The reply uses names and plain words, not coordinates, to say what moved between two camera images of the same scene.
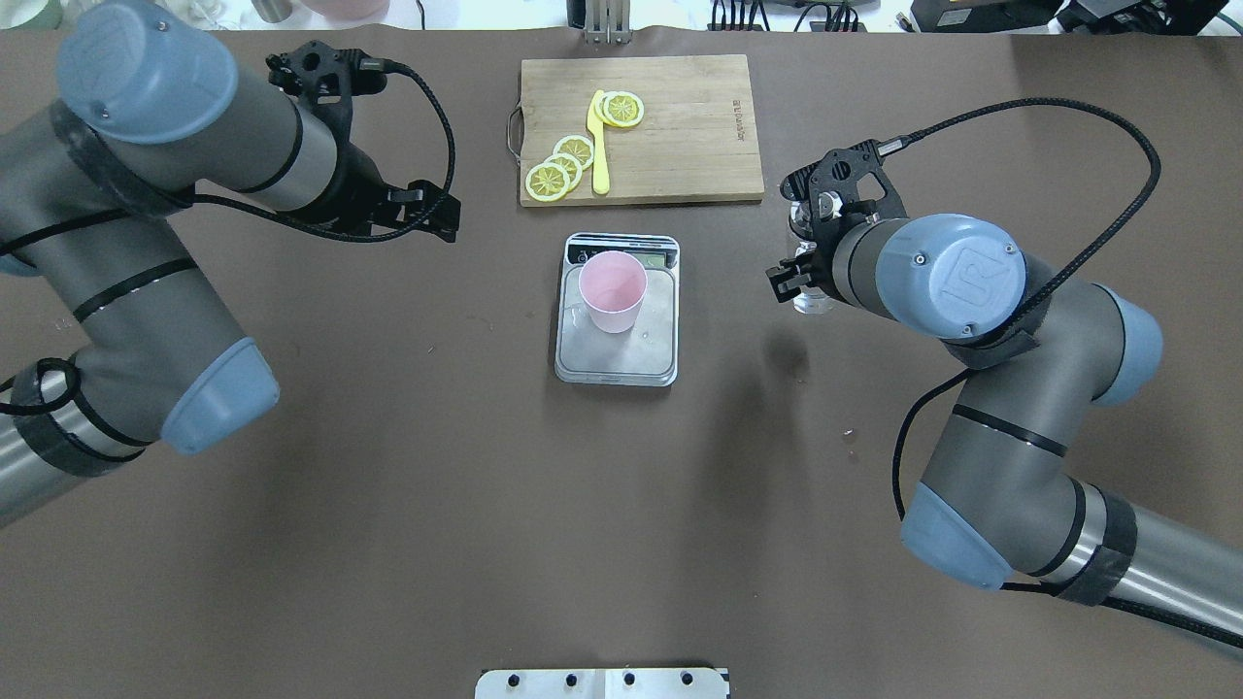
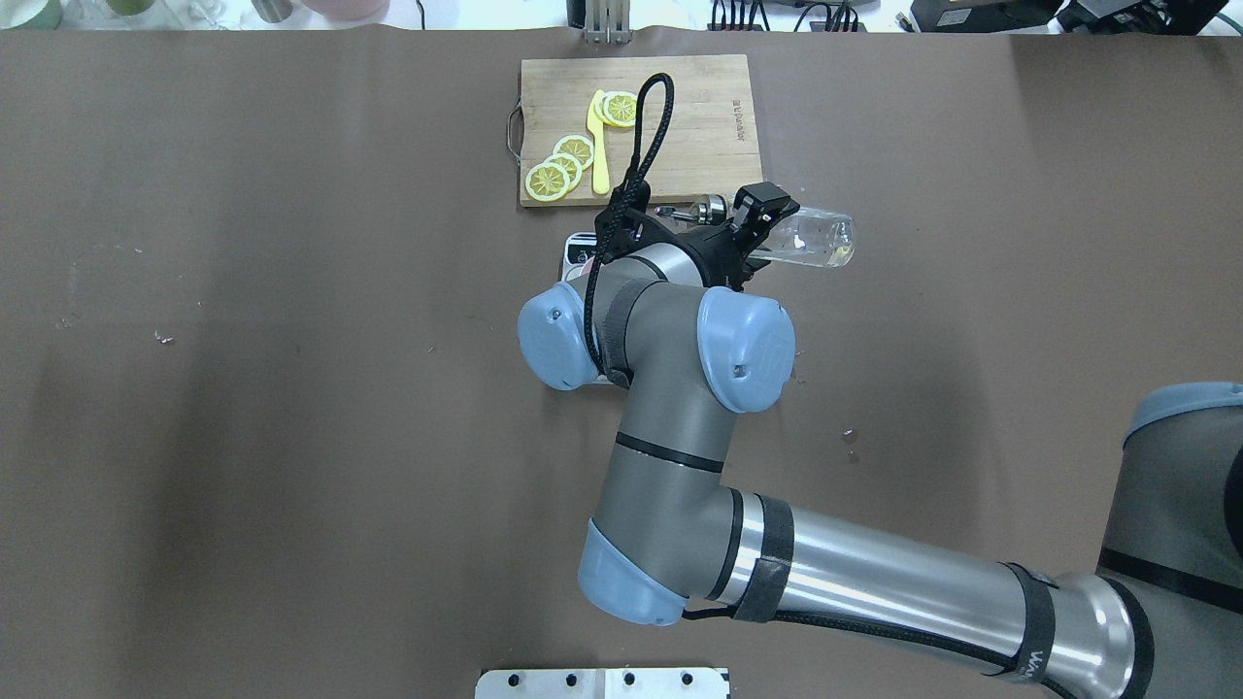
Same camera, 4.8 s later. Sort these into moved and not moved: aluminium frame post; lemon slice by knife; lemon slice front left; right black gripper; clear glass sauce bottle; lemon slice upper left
Moved: clear glass sauce bottle; right black gripper
Not moved: lemon slice front left; lemon slice upper left; lemon slice by knife; aluminium frame post
